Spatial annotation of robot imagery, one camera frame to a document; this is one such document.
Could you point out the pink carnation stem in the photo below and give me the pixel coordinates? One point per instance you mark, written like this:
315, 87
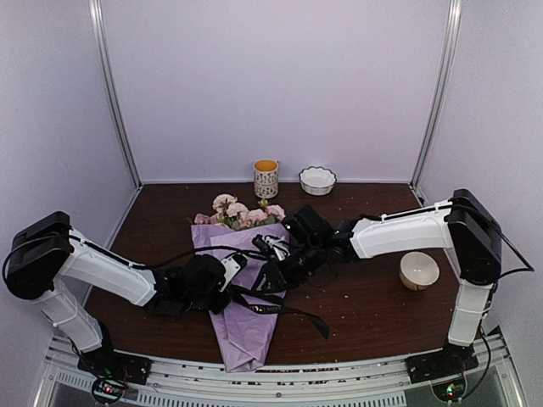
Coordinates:
266, 214

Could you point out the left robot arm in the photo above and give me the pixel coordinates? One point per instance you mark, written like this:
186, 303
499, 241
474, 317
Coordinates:
48, 251

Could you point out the green circuit board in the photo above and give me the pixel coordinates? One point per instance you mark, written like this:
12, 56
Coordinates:
449, 391
106, 391

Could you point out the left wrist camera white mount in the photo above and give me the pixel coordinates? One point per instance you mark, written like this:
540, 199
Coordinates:
232, 264

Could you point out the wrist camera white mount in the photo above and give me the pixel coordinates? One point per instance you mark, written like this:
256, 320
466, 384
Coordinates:
232, 264
272, 246

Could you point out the left aluminium frame post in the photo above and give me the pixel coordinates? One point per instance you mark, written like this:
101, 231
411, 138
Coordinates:
98, 28

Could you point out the white scalloped bowl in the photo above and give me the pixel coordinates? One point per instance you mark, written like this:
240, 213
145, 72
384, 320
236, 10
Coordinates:
317, 181

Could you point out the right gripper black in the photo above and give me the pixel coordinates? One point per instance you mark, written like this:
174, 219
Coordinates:
285, 279

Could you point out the purple wrapping paper sheet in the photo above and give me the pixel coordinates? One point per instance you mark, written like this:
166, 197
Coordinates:
244, 336

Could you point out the left green circuit board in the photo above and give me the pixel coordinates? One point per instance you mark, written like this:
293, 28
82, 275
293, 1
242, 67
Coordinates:
106, 391

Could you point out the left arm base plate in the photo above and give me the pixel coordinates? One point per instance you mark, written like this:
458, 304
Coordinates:
124, 368

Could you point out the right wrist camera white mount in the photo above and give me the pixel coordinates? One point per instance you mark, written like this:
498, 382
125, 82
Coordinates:
272, 246

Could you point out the plain white bowl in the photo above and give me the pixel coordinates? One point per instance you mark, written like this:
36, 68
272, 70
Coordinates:
418, 271

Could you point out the right aluminium frame post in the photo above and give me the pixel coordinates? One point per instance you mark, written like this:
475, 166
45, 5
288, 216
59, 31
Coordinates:
452, 31

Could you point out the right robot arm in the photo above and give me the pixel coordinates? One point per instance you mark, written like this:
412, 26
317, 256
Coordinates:
460, 226

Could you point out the right green circuit board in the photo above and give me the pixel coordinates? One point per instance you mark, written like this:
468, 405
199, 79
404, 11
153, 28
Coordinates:
449, 391

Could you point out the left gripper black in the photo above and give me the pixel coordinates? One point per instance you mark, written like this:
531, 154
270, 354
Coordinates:
218, 306

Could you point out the patterned cup with orange inside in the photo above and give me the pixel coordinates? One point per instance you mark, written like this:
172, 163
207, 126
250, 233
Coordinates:
266, 178

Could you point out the pale pink rose stem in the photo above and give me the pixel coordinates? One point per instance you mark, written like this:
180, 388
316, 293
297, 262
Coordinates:
229, 212

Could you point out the aluminium frame post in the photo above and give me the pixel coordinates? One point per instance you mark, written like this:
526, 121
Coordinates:
452, 31
98, 28

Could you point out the front aluminium rail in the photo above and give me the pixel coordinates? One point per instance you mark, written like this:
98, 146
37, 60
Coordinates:
379, 382

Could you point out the dusty pink rose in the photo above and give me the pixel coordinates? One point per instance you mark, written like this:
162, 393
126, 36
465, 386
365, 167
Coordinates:
201, 219

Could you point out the black printed ribbon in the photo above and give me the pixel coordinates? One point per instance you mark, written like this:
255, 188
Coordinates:
264, 295

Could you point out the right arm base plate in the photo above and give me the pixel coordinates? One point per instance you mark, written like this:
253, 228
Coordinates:
439, 364

